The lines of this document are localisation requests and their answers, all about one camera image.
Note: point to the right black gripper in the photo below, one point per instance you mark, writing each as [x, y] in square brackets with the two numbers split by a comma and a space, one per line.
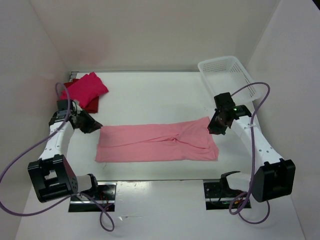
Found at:
[212, 128]

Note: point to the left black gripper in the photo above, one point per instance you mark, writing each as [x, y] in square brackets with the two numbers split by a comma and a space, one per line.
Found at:
[93, 125]

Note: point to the red t-shirt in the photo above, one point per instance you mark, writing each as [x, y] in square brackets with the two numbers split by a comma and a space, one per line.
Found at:
[93, 106]

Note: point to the light pink t-shirt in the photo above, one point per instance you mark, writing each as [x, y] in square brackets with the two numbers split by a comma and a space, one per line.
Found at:
[189, 140]

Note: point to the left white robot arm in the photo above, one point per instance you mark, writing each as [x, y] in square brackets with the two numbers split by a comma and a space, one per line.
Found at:
[51, 175]

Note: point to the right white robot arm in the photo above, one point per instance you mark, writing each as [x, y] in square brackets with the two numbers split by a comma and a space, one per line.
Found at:
[272, 176]

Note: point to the white plastic basket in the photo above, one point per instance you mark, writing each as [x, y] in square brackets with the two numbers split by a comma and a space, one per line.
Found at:
[227, 74]

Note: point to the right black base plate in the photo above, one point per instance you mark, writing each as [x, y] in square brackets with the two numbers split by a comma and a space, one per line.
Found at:
[217, 198]

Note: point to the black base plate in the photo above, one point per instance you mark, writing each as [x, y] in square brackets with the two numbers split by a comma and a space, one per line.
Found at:
[105, 197]
[217, 198]

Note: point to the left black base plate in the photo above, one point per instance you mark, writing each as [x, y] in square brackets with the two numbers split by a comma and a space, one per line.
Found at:
[105, 197]

